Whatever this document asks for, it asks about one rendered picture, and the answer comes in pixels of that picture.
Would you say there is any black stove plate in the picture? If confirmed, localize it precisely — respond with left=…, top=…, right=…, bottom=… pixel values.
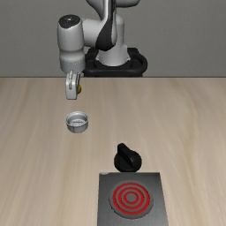
left=96, top=142, right=170, bottom=226

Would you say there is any grey ramekin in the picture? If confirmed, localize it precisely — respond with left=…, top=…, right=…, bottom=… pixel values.
left=65, top=110, right=89, bottom=134

